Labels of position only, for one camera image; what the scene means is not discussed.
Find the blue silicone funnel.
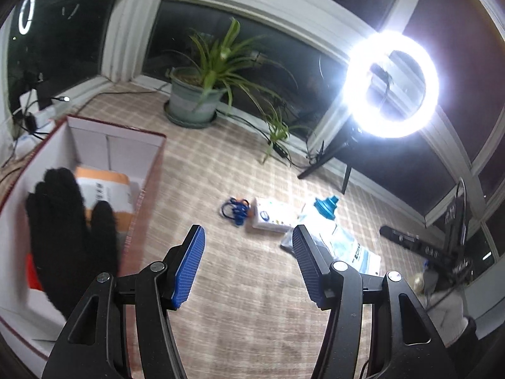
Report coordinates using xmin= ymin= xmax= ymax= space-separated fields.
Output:
xmin=313 ymin=195 xmax=339 ymax=221

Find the black glove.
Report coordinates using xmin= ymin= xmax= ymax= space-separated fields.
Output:
xmin=26 ymin=168 xmax=120 ymax=319

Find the clear plastic mask package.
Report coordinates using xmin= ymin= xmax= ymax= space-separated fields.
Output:
xmin=299 ymin=213 xmax=381 ymax=276

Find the white ring light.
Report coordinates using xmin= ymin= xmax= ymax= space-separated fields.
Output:
xmin=342 ymin=30 xmax=440 ymax=139

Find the red cloth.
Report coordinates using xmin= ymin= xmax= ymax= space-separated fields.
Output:
xmin=26 ymin=253 xmax=44 ymax=292

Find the white power strip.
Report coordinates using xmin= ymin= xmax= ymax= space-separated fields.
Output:
xmin=11 ymin=92 xmax=56 ymax=158

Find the red white cardboard box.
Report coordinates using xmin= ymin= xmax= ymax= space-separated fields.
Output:
xmin=1 ymin=117 xmax=166 ymax=377

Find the green potted spider plant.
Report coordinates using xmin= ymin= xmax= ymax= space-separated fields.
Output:
xmin=164 ymin=17 xmax=298 ymax=163

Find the beige plaid mat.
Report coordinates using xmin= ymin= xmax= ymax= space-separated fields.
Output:
xmin=72 ymin=84 xmax=442 ymax=378

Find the white gloved right hand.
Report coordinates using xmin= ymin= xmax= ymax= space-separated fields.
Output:
xmin=409 ymin=269 xmax=475 ymax=348

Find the black tripod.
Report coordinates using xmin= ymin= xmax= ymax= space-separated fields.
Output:
xmin=297 ymin=122 xmax=362 ymax=180

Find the white tissue packet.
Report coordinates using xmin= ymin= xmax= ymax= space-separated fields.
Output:
xmin=252 ymin=198 xmax=305 ymax=233

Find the orange packaged cloth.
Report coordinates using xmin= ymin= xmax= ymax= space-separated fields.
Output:
xmin=74 ymin=166 xmax=134 ymax=234

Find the black cable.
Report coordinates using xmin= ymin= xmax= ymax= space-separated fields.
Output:
xmin=0 ymin=90 xmax=175 ymax=183

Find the blue rope bundle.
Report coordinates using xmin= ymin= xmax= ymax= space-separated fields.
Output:
xmin=220 ymin=197 xmax=251 ymax=228

